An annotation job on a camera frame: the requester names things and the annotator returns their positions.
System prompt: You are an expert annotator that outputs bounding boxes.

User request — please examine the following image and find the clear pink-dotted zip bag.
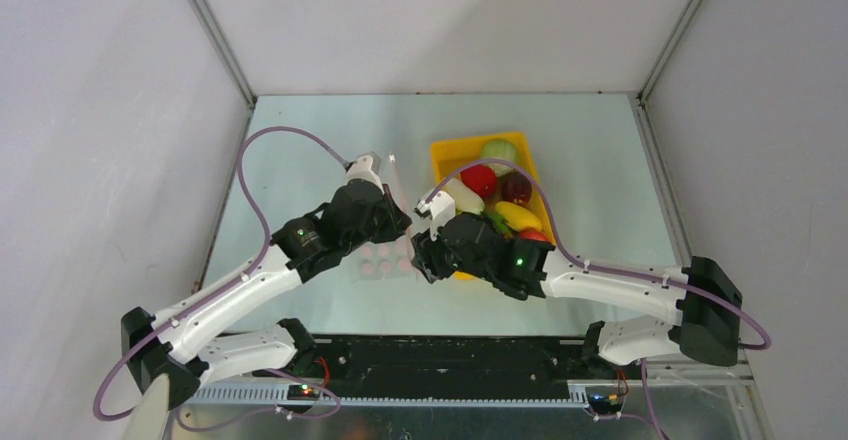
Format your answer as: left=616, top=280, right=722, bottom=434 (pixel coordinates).
left=349, top=153, right=419, bottom=285

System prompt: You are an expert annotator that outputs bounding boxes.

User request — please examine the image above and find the bright red apple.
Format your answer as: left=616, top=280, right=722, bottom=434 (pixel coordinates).
left=517, top=228, right=550, bottom=243

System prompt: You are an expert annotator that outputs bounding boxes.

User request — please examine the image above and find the yellow plastic tray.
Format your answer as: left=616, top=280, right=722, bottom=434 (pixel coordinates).
left=430, top=131, right=556, bottom=244

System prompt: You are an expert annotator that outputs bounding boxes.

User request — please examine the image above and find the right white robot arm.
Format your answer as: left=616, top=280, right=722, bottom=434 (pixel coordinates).
left=411, top=213, right=742, bottom=378

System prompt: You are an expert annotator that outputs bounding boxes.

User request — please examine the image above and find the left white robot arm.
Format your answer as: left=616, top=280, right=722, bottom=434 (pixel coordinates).
left=121, top=179, right=412, bottom=409

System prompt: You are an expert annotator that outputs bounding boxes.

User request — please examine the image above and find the green leafy vegetable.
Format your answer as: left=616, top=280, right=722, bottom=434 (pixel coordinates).
left=484, top=211, right=514, bottom=239

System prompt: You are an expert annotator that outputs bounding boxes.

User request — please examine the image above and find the white radish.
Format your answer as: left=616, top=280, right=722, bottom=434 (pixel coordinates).
left=443, top=178, right=486, bottom=215

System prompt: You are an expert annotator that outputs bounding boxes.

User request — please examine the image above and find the yellow mango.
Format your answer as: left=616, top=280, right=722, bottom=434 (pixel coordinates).
left=494, top=201, right=543, bottom=232

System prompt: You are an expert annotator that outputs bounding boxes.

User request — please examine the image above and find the red bell pepper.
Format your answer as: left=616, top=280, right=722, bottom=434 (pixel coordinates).
left=460, top=164, right=498, bottom=199

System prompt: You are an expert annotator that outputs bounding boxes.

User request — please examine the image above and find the dark red apple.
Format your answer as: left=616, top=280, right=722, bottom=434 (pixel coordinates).
left=500, top=171, right=534, bottom=206

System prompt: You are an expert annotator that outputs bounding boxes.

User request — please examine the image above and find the green cabbage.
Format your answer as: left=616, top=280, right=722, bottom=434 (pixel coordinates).
left=479, top=138, right=518, bottom=177

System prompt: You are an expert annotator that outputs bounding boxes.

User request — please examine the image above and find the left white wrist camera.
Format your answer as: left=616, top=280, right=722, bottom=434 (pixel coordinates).
left=345, top=152, right=383, bottom=190

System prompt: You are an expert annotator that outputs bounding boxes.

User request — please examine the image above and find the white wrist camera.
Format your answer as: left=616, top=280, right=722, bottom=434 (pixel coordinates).
left=345, top=152, right=383, bottom=190
left=414, top=190, right=456, bottom=241

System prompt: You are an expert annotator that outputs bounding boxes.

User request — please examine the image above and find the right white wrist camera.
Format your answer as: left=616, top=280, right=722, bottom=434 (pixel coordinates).
left=414, top=190, right=456, bottom=241

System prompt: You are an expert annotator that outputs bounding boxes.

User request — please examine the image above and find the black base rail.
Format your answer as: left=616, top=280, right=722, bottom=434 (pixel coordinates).
left=254, top=334, right=647, bottom=405

